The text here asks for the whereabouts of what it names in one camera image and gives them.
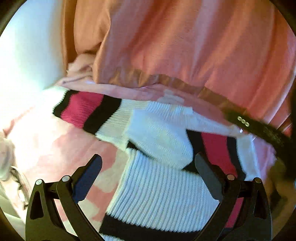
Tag white red black knit sweater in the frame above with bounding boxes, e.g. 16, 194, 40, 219
52, 89, 277, 241

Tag pink checkered bed sheet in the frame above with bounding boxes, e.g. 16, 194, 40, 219
0, 53, 278, 237

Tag grey white patterned cloth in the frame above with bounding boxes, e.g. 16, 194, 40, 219
1, 132, 30, 210

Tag orange curtain with brown band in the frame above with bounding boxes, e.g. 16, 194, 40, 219
62, 1, 295, 133

